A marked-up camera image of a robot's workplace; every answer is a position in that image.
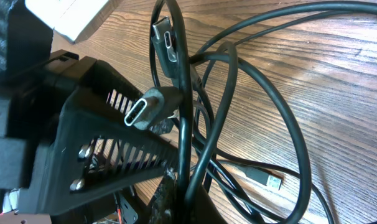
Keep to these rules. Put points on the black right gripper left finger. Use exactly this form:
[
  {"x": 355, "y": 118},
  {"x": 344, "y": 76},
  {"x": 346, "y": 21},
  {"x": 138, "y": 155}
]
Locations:
[{"x": 166, "y": 206}]

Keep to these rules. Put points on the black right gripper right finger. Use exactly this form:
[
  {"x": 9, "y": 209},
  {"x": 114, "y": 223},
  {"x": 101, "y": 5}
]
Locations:
[{"x": 204, "y": 211}]

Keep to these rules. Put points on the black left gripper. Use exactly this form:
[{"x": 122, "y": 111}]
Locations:
[{"x": 34, "y": 84}]

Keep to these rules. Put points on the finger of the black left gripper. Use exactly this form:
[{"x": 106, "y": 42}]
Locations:
[
  {"x": 84, "y": 155},
  {"x": 96, "y": 99}
]

